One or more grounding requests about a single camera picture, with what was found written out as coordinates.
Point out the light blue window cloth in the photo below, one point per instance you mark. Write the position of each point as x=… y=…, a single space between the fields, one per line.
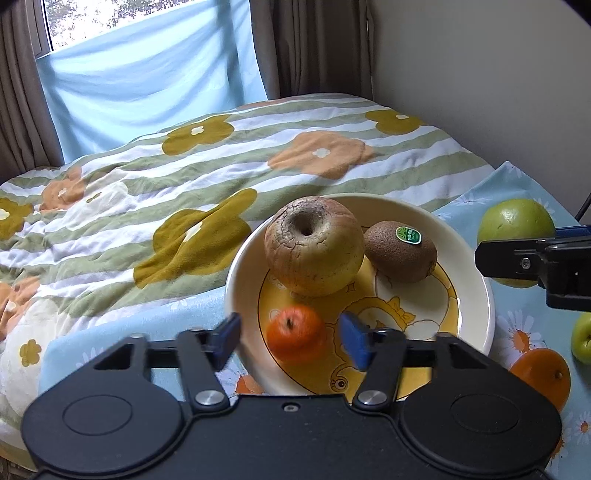
x=158 y=72

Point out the floral striped duvet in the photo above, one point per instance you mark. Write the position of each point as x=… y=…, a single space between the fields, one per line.
x=161 y=218

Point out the green apple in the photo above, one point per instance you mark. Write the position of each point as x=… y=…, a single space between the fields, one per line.
x=581 y=339
x=514 y=219

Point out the blue daisy tablecloth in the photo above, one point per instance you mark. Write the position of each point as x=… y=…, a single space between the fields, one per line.
x=524 y=322

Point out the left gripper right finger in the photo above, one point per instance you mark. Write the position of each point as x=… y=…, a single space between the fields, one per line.
x=379 y=353

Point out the cream ceramic bowl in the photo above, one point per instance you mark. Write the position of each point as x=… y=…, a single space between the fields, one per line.
x=455 y=299

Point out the brown kiwi with sticker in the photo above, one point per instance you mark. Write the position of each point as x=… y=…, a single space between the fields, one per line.
x=401 y=252

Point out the small mandarin orange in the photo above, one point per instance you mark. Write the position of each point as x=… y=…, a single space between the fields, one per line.
x=296 y=335

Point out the brown curtain left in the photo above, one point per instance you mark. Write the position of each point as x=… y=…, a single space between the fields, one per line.
x=28 y=136

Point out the wrinkled yellow apple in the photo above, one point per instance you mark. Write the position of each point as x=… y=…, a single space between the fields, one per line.
x=314 y=246

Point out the large orange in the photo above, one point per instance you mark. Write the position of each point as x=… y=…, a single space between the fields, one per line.
x=247 y=385
x=547 y=372

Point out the brown curtain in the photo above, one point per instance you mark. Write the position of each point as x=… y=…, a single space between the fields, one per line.
x=28 y=136
x=313 y=46

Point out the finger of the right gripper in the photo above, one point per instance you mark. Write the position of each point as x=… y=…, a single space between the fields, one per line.
x=560 y=265

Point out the brown curtain right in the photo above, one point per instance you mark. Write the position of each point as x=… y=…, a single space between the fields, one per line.
x=313 y=46

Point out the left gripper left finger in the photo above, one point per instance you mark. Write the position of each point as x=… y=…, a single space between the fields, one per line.
x=201 y=354

